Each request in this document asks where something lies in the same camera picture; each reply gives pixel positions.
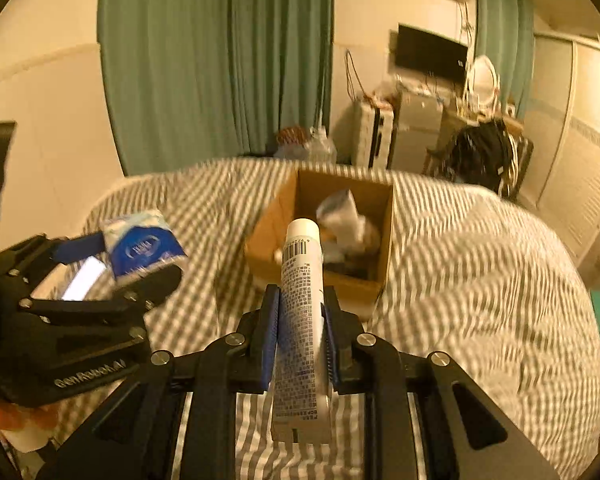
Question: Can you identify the white suitcase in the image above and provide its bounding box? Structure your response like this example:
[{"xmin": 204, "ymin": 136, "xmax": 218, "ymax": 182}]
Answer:
[{"xmin": 351, "ymin": 100, "xmax": 394, "ymax": 169}]

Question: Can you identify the small grey refrigerator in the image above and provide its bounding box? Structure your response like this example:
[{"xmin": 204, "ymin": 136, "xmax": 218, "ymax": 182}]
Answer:
[{"xmin": 389, "ymin": 91, "xmax": 443, "ymax": 174}]

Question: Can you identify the white cream tube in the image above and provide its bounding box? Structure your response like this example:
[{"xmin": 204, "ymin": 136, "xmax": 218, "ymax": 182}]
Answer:
[{"xmin": 272, "ymin": 218, "xmax": 330, "ymax": 445}]

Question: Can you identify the clear water jug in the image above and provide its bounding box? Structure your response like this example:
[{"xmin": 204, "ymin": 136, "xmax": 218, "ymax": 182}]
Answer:
[{"xmin": 306, "ymin": 126, "xmax": 337, "ymax": 164}]

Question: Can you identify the brown cardboard box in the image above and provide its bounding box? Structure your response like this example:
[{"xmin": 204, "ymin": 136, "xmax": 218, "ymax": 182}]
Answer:
[{"xmin": 243, "ymin": 167, "xmax": 396, "ymax": 306}]

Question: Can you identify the green curtain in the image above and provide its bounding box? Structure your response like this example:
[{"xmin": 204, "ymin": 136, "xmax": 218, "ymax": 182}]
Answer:
[
  {"xmin": 474, "ymin": 0, "xmax": 534, "ymax": 120},
  {"xmin": 97, "ymin": 0, "xmax": 334, "ymax": 176}
]

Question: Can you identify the white wardrobe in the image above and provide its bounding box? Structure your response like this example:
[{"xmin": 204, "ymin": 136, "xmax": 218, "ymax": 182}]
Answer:
[{"xmin": 518, "ymin": 32, "xmax": 600, "ymax": 264}]

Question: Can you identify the checkered bed duvet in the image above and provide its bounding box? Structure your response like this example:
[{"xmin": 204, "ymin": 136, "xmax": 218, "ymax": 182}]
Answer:
[{"xmin": 44, "ymin": 156, "xmax": 600, "ymax": 480}]

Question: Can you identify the wall-mounted black television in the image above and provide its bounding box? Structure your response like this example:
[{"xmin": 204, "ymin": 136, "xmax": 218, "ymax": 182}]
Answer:
[{"xmin": 393, "ymin": 24, "xmax": 468, "ymax": 84}]

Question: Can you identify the brown patterned bag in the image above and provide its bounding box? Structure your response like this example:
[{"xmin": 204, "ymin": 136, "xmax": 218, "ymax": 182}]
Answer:
[{"xmin": 275, "ymin": 126, "xmax": 309, "ymax": 160}]

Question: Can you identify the oval white vanity mirror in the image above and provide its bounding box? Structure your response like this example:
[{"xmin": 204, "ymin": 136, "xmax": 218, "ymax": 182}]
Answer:
[{"xmin": 464, "ymin": 54, "xmax": 501, "ymax": 116}]

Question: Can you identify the blue tissue pack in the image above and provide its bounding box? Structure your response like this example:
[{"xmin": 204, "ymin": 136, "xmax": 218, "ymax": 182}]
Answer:
[{"xmin": 100, "ymin": 209, "xmax": 187, "ymax": 285}]

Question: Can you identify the black clothes pile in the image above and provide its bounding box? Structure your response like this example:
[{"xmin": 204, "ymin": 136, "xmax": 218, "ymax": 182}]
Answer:
[{"xmin": 425, "ymin": 118, "xmax": 520, "ymax": 200}]

